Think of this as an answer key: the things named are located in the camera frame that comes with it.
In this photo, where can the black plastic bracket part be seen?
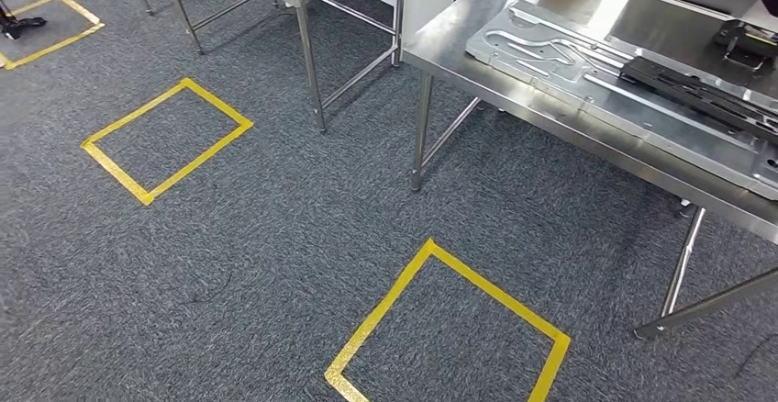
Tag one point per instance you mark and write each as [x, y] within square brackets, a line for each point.
[699, 95]

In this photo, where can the stainless steel workbench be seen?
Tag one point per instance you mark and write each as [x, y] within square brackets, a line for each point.
[462, 40]

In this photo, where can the yellow floor tape square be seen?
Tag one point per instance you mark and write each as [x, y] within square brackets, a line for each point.
[55, 46]
[380, 311]
[146, 197]

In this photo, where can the grey metal fixture plate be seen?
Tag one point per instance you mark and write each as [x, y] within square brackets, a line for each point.
[547, 46]

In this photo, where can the black handheld device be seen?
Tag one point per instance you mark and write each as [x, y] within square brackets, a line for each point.
[747, 43]

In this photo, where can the black tripod foot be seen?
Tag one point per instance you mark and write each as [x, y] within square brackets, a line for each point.
[27, 22]

